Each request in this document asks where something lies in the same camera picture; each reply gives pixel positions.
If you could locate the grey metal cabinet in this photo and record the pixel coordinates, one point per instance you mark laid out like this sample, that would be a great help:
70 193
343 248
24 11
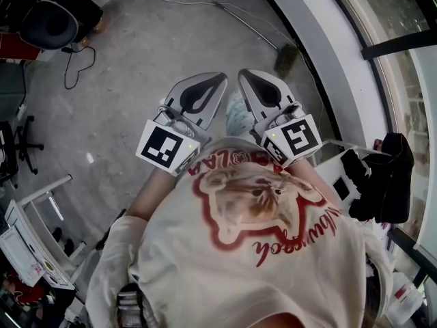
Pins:
12 91

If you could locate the person's right forearm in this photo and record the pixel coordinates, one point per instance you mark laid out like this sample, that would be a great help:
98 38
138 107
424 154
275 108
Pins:
305 169

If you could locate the red panel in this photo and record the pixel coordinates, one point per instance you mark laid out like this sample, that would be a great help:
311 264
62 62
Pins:
17 48

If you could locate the cream printed t-shirt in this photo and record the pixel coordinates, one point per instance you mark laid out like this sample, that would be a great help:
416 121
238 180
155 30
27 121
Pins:
218 268

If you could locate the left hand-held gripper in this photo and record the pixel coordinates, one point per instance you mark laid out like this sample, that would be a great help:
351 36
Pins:
160 147

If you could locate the person's left forearm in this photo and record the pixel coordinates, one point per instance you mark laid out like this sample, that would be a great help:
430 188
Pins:
153 197

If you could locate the black clothing heap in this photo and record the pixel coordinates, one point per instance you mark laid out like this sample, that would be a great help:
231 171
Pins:
389 183

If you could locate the white desk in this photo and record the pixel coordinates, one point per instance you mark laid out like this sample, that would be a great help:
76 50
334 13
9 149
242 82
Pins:
20 217

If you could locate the white plastic jug red label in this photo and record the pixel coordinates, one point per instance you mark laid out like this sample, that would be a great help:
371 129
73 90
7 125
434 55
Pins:
406 296

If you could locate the glass window black frame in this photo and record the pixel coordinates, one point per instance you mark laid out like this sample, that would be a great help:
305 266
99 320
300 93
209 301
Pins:
392 9

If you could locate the small red object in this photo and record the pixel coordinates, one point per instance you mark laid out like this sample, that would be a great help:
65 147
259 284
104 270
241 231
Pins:
378 144

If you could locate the black office chair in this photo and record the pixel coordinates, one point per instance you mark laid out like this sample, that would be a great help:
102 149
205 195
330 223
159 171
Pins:
48 26

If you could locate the black chair base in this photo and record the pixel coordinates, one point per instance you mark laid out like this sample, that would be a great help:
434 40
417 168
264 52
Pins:
25 138

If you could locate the small white table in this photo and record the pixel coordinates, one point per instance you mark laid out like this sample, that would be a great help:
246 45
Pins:
327 173

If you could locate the light blue star-print trousers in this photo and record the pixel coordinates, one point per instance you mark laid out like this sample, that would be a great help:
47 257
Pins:
235 118

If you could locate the black phone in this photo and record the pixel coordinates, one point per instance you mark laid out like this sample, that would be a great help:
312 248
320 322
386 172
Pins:
341 188

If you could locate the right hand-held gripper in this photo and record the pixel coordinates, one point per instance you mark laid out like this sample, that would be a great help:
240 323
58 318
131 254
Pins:
297 138

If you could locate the white keyboard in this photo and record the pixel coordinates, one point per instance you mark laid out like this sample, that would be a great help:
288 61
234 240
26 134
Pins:
17 251

